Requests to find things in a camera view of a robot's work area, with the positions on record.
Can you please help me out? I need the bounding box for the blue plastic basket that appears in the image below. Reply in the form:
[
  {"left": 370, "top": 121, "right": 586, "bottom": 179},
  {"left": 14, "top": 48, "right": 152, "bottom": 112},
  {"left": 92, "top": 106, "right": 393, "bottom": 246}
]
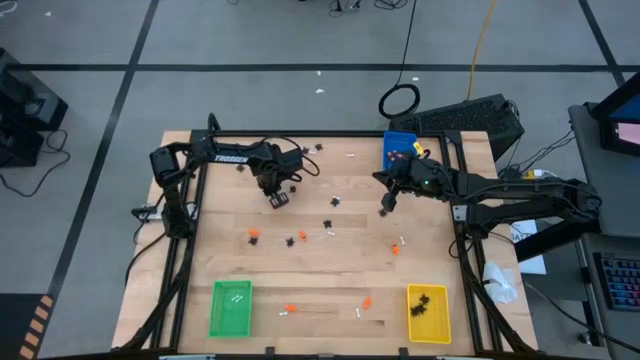
[{"left": 382, "top": 130, "right": 420, "bottom": 172}]

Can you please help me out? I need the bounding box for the black cable bundle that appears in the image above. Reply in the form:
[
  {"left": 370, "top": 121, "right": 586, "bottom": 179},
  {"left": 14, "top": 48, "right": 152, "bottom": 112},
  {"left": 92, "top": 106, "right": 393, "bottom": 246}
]
[{"left": 327, "top": 0, "right": 417, "bottom": 14}]

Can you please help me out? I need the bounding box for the black equipment case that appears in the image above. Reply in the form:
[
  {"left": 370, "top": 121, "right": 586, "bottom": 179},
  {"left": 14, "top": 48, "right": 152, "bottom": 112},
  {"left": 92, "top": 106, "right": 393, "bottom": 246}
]
[{"left": 0, "top": 47, "right": 70, "bottom": 169}]

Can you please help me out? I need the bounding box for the yellow hanging cable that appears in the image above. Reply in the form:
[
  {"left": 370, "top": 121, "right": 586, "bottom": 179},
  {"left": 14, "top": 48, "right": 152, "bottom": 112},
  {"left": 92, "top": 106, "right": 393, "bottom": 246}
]
[{"left": 465, "top": 0, "right": 499, "bottom": 100}]

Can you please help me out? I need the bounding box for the grey cable bundle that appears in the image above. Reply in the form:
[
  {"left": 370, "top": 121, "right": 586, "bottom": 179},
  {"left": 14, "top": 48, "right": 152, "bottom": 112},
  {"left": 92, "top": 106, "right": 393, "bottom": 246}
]
[{"left": 532, "top": 128, "right": 576, "bottom": 164}]

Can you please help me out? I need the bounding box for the black floor cable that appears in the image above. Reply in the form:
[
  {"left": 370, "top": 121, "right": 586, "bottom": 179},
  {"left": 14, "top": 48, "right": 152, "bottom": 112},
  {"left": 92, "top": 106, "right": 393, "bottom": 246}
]
[
  {"left": 0, "top": 128, "right": 72, "bottom": 198},
  {"left": 522, "top": 280, "right": 640, "bottom": 355}
]

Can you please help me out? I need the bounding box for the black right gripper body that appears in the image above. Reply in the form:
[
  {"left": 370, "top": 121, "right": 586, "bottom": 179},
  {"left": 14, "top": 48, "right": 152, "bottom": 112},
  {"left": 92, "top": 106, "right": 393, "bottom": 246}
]
[{"left": 382, "top": 152, "right": 444, "bottom": 211}]

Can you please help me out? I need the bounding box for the black hanging cable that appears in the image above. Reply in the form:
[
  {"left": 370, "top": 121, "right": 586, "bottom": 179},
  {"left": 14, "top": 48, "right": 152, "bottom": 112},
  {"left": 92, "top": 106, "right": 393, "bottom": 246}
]
[{"left": 377, "top": 0, "right": 422, "bottom": 120}]

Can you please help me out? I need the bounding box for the black orange striped ramp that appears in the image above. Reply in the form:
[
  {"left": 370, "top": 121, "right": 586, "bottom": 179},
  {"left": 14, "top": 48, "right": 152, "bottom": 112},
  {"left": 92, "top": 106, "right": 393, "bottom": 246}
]
[{"left": 0, "top": 292, "right": 55, "bottom": 360}]

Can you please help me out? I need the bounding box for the green plastic basket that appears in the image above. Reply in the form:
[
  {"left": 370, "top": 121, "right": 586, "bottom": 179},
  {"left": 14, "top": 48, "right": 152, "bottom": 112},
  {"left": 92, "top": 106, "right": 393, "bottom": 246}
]
[{"left": 208, "top": 279, "right": 254, "bottom": 339}]

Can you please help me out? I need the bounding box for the black metal bar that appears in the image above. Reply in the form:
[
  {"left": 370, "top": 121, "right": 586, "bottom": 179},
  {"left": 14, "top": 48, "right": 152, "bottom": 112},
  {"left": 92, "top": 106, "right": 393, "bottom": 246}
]
[{"left": 513, "top": 219, "right": 601, "bottom": 264}]

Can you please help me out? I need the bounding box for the grey desk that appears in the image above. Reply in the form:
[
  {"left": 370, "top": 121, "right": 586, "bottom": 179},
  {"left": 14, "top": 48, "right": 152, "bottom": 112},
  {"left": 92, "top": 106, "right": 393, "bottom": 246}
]
[{"left": 568, "top": 102, "right": 640, "bottom": 360}]

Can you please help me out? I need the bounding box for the white paper sheet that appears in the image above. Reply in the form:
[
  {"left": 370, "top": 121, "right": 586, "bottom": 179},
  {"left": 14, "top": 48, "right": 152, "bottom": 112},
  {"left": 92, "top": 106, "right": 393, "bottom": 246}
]
[{"left": 509, "top": 218, "right": 548, "bottom": 276}]

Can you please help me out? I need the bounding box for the black backlit keyboard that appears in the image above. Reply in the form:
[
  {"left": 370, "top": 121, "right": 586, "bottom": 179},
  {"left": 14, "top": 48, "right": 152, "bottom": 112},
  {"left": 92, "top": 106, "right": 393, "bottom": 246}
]
[{"left": 593, "top": 251, "right": 640, "bottom": 313}]

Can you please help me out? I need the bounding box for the white crumpled plastic bag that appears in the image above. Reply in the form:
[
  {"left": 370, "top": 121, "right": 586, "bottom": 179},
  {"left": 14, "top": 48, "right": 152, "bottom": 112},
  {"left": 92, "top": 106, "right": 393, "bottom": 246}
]
[{"left": 481, "top": 260, "right": 521, "bottom": 305}]

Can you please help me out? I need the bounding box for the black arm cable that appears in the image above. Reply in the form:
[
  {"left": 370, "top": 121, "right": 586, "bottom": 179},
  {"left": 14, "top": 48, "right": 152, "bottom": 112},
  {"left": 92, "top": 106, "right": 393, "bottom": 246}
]
[
  {"left": 447, "top": 235, "right": 475, "bottom": 260},
  {"left": 123, "top": 219, "right": 171, "bottom": 287}
]

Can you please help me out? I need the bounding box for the black computer tower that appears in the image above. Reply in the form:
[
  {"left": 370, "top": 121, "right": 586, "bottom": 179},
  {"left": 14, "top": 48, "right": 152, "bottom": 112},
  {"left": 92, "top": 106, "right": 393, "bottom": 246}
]
[{"left": 388, "top": 93, "right": 526, "bottom": 162}]

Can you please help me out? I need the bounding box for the yellow plastic basket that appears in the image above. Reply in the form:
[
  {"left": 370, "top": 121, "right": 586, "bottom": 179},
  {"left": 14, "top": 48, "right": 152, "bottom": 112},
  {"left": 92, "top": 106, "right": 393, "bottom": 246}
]
[{"left": 406, "top": 283, "right": 453, "bottom": 345}]

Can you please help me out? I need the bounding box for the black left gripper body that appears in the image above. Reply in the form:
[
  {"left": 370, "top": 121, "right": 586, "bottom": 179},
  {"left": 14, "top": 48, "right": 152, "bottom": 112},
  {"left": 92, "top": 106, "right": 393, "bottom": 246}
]
[{"left": 252, "top": 149, "right": 304, "bottom": 196}]

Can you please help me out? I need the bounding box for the black computer monitor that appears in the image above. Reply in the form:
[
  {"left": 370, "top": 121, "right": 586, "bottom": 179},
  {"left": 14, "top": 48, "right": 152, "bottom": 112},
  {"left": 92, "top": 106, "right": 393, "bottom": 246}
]
[{"left": 592, "top": 71, "right": 640, "bottom": 158}]

